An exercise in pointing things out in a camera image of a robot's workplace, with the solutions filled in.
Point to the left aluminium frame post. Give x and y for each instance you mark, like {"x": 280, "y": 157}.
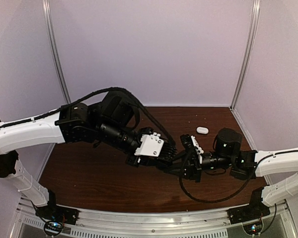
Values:
{"x": 55, "y": 54}

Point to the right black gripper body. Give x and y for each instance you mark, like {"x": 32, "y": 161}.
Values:
{"x": 195, "y": 168}

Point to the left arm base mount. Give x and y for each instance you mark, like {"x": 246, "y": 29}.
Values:
{"x": 54, "y": 212}

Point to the white earbud charging case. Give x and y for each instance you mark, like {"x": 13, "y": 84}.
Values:
{"x": 202, "y": 130}

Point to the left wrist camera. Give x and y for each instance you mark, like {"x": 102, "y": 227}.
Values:
{"x": 151, "y": 144}

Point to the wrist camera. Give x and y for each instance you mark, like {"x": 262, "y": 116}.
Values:
{"x": 189, "y": 141}
{"x": 151, "y": 144}

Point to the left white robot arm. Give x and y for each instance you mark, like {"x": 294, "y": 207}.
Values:
{"x": 103, "y": 122}

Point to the aluminium front rail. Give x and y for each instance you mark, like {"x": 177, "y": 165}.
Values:
{"x": 213, "y": 223}

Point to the circuit board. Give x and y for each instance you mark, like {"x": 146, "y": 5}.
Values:
{"x": 53, "y": 228}
{"x": 253, "y": 228}

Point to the left circuit board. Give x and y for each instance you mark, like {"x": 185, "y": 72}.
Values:
{"x": 53, "y": 228}

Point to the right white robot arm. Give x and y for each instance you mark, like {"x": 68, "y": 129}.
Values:
{"x": 243, "y": 165}

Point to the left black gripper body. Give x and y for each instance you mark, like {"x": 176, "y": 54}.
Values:
{"x": 136, "y": 162}

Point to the aluminium frame post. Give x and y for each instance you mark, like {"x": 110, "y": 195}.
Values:
{"x": 55, "y": 54}
{"x": 253, "y": 27}

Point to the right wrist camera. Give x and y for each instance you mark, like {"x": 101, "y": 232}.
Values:
{"x": 189, "y": 141}

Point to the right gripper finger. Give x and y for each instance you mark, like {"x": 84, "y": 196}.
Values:
{"x": 180, "y": 157}
{"x": 175, "y": 171}

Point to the right circuit board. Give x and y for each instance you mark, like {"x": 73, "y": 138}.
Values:
{"x": 253, "y": 228}

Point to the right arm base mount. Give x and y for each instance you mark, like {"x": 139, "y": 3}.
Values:
{"x": 254, "y": 210}

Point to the right aluminium frame post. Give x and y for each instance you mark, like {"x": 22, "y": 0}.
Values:
{"x": 253, "y": 27}

